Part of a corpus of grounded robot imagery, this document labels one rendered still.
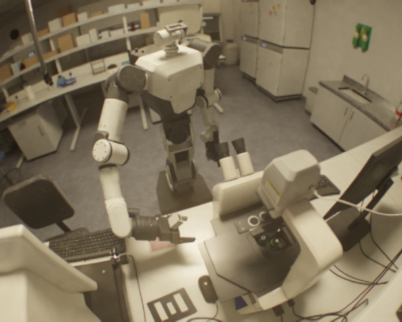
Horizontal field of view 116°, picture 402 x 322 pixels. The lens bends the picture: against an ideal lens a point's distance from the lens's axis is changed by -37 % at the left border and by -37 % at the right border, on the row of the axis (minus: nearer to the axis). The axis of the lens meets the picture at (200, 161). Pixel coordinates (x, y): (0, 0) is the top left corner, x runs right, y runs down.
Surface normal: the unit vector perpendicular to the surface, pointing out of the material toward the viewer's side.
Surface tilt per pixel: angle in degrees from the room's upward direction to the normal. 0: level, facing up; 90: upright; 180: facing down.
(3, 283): 0
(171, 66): 53
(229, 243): 0
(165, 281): 0
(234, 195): 62
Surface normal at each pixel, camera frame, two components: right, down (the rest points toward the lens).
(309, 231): -0.04, -0.73
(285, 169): -0.73, -0.31
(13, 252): 0.45, 0.33
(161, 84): -0.03, 0.72
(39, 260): 0.63, 0.47
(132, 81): 0.72, 0.08
